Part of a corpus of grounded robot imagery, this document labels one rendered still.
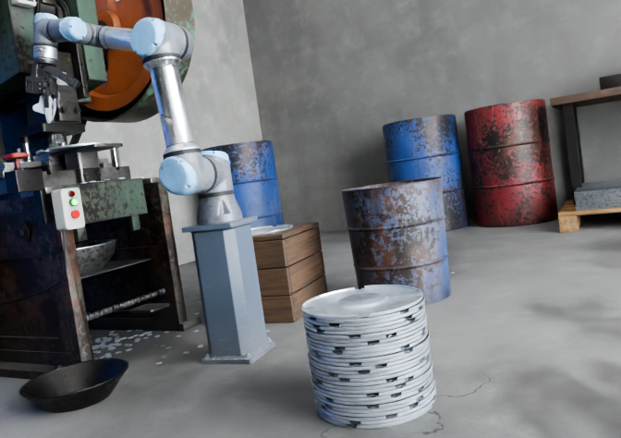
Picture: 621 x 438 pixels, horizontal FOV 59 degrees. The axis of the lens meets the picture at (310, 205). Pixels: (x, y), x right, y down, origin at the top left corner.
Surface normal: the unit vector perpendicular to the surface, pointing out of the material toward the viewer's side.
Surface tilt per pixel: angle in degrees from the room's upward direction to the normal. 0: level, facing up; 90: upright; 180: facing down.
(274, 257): 90
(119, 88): 90
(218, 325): 90
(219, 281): 90
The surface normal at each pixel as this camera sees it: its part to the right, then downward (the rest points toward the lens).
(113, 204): 0.87, -0.10
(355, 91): -0.47, 0.11
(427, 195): 0.51, 0.01
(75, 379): 0.22, -0.66
